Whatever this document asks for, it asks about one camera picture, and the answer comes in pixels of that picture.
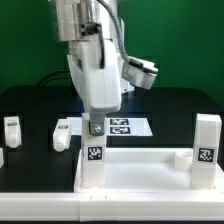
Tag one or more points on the white L-shaped obstacle fence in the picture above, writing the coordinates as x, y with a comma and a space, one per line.
101, 205

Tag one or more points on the white block at left edge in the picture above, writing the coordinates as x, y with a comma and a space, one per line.
1, 158

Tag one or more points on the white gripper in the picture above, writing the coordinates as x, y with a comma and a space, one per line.
99, 89

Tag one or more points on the white desk tabletop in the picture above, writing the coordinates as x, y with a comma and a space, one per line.
143, 170

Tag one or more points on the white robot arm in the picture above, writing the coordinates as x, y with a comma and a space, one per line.
77, 21

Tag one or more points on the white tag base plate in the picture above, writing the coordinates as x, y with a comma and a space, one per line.
117, 126

